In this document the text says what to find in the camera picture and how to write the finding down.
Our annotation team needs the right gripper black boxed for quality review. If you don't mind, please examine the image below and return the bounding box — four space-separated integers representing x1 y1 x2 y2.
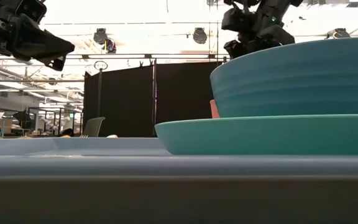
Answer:
221 0 295 60

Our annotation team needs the blue plastic bowl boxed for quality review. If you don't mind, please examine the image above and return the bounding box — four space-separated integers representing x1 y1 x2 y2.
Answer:
209 37 358 118

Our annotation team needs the pink plastic cup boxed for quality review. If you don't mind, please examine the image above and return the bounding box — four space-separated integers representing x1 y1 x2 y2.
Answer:
209 99 221 119

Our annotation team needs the teal plastic plate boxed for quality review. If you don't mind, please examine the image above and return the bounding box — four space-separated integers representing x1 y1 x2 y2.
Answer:
154 114 358 156

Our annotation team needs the black hanging ceiling fixture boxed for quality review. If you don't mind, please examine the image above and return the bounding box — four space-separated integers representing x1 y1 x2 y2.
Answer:
93 27 117 54
193 27 208 45
326 27 351 40

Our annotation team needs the black metal shelf rack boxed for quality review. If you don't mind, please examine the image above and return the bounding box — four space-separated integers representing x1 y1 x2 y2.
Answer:
26 107 83 136

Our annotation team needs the pole with round sign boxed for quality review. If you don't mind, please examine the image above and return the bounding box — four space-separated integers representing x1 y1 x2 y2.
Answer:
93 60 109 119

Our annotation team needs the black backdrop curtain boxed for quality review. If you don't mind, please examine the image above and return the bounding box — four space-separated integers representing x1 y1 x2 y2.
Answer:
83 61 226 138

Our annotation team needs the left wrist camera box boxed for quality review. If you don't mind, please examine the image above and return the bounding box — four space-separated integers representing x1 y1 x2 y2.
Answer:
15 0 48 24

